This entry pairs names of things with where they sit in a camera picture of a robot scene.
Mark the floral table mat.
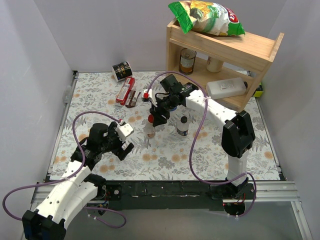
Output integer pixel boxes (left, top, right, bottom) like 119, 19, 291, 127
49, 71, 281, 181

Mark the purple cable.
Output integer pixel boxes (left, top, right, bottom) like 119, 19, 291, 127
2, 110, 127, 229
147, 71, 258, 218

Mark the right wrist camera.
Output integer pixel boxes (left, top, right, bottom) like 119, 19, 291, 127
141, 89, 153, 102

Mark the beige cup on shelf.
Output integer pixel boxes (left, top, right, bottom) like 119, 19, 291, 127
206, 56, 224, 73

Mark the brown snack bar wrapper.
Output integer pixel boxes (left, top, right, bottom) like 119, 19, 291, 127
125, 90, 141, 108

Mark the red bottle cap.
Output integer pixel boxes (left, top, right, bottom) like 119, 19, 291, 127
147, 114, 154, 124

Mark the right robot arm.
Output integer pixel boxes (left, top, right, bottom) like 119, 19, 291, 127
141, 71, 256, 199

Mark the green chips bag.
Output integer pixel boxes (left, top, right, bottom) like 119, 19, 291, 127
168, 0, 246, 36

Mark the red cardboard box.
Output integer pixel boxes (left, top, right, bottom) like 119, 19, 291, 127
115, 77, 136, 106

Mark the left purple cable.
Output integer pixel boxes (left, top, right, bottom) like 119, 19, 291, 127
2, 110, 127, 229

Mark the clear red-label bottle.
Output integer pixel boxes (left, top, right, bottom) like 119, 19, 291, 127
145, 120, 156, 138

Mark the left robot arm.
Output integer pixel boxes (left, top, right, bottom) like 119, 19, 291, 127
22, 121, 134, 240

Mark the wooden shelf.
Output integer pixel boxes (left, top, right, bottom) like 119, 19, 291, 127
165, 19, 284, 112

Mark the white jug on shelf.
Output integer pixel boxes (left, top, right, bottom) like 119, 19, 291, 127
206, 77, 248, 100

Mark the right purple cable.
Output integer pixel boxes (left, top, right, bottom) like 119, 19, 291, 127
147, 71, 258, 218

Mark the tin can on shelf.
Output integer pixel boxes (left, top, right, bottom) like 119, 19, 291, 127
179, 48, 197, 75

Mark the black bottle cap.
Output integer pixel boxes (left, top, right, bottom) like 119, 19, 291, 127
180, 116, 188, 123

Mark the yellow green box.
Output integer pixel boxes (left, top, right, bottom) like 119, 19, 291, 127
252, 83, 264, 98

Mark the black base bar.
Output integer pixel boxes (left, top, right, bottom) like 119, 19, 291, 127
88, 176, 256, 216

